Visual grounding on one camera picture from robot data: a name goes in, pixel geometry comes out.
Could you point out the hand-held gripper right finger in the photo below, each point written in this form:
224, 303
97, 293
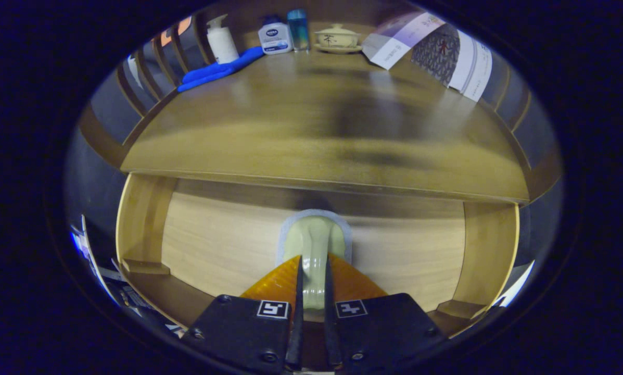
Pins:
332, 333

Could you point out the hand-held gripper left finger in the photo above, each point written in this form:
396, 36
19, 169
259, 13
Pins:
295, 333

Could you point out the pale green item translucent tray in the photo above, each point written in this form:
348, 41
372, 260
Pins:
314, 239

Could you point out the brown wooden drawer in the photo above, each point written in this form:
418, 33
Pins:
228, 245

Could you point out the brown wooden countertop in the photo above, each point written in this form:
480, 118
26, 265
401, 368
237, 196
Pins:
269, 130

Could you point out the brown wooden cabinet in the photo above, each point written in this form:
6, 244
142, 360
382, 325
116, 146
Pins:
103, 143

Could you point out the blue folded cloth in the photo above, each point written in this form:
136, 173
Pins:
217, 70

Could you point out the cream lidded tea cup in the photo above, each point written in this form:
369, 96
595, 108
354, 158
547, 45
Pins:
337, 37

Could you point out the white lotion bottle blue cap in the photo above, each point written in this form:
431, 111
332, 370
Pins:
275, 36

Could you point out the white pump bottle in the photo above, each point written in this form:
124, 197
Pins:
223, 41

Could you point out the plain white book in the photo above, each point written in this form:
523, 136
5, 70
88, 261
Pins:
475, 67

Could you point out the purple and white book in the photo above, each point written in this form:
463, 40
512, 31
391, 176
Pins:
399, 39

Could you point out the teal glass bottle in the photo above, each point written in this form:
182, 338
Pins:
298, 30

